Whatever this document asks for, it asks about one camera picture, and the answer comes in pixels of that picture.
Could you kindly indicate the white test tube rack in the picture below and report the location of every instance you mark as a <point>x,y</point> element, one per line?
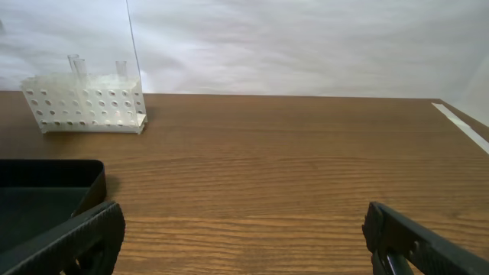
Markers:
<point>76,107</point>

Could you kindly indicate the black tray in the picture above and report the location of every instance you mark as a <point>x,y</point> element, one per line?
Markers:
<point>34,198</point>

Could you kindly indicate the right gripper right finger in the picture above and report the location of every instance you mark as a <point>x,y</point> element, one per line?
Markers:
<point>416,244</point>

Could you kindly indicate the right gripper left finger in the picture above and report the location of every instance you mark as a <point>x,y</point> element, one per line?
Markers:
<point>76,238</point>

